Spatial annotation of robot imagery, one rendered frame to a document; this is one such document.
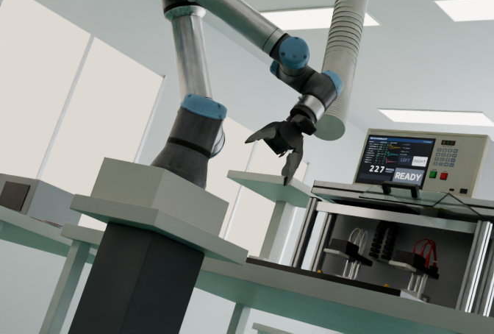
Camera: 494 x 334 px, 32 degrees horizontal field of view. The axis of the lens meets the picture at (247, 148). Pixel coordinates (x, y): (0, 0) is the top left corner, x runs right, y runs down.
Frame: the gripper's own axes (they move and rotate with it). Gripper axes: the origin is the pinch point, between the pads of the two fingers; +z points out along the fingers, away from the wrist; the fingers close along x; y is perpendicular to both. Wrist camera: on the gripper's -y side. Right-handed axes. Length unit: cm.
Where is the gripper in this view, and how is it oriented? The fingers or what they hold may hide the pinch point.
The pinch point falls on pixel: (265, 164)
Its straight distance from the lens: 214.3
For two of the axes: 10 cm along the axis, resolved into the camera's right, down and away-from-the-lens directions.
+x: -6.6, -7.2, -2.0
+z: -5.6, 6.6, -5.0
